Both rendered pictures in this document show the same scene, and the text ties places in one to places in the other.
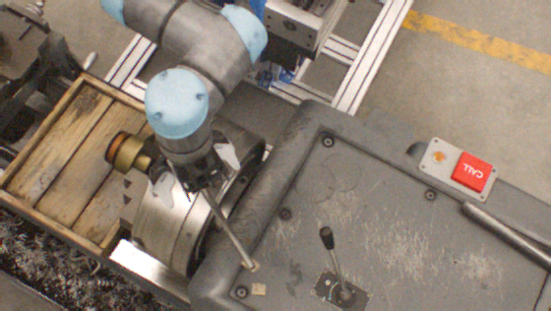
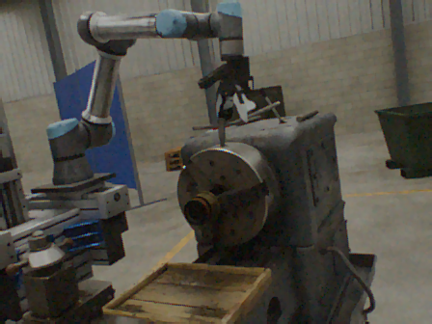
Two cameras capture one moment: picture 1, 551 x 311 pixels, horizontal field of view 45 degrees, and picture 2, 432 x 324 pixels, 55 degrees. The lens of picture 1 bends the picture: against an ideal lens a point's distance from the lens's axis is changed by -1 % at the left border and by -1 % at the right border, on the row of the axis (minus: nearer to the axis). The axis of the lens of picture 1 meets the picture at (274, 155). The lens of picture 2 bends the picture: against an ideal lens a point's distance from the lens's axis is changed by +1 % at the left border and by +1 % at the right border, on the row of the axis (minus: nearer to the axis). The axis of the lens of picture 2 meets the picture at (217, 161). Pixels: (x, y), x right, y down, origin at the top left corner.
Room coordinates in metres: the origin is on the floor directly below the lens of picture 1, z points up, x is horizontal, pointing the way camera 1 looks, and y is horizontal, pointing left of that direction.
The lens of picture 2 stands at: (0.23, 1.40, 1.38)
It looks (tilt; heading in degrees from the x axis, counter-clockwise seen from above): 8 degrees down; 281
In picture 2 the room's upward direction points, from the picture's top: 9 degrees counter-clockwise
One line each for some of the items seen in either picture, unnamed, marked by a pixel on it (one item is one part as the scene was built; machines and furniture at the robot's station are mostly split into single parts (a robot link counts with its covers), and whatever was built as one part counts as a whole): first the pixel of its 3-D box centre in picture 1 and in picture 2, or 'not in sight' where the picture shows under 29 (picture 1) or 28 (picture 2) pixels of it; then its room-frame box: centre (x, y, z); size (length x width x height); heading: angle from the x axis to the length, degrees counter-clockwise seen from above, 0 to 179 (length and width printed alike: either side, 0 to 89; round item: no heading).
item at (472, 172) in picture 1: (470, 172); not in sight; (0.53, -0.36, 1.26); 0.06 x 0.06 x 0.02; 71
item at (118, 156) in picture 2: not in sight; (89, 131); (3.92, -5.78, 1.18); 4.12 x 0.80 x 2.35; 132
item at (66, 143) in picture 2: not in sight; (66, 137); (1.07, -0.05, 1.33); 0.13 x 0.12 x 0.14; 66
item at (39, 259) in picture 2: not in sight; (41, 255); (0.74, 0.70, 1.13); 0.08 x 0.08 x 0.03
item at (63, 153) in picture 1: (92, 161); (188, 295); (0.56, 0.42, 0.89); 0.36 x 0.30 x 0.04; 161
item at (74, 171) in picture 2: not in sight; (70, 167); (1.08, -0.04, 1.21); 0.15 x 0.15 x 0.10
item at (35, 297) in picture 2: not in sight; (53, 284); (0.73, 0.70, 1.07); 0.07 x 0.07 x 0.10; 71
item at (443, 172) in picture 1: (454, 173); not in sight; (0.53, -0.33, 1.23); 0.13 x 0.08 x 0.05; 71
